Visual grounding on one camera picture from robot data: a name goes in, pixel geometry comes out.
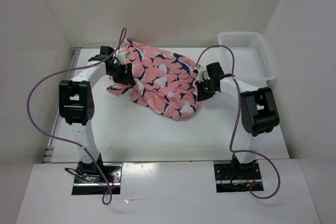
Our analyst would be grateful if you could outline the pink shark print shorts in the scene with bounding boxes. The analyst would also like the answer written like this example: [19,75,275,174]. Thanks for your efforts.
[107,40,200,121]

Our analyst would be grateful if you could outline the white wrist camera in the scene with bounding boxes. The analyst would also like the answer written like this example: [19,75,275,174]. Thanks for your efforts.
[194,67,210,82]
[115,51,130,65]

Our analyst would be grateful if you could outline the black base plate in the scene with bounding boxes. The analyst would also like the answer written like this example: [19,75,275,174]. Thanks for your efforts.
[213,161,264,193]
[65,164,122,195]

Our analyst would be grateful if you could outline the white perforated plastic basket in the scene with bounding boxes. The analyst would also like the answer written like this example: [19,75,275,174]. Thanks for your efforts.
[217,31,277,82]

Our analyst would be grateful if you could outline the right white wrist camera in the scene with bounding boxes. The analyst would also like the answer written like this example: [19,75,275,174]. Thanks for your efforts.
[194,67,210,82]

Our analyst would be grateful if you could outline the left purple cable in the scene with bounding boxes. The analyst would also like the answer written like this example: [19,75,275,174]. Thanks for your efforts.
[27,27,128,206]

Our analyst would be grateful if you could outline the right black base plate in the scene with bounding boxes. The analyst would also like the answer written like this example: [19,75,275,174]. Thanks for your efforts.
[213,161,264,193]

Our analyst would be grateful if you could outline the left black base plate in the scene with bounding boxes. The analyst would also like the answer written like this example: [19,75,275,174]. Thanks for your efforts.
[65,164,122,195]

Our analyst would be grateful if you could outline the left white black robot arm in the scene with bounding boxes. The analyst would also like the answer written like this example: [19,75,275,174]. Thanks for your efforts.
[59,46,135,182]

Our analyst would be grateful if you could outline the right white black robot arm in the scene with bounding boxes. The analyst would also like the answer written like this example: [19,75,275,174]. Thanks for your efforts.
[194,62,280,178]

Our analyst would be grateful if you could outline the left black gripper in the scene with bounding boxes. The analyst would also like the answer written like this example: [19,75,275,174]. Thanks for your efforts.
[107,62,135,86]

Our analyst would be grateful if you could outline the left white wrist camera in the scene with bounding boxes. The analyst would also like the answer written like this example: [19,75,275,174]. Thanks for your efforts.
[115,51,130,65]

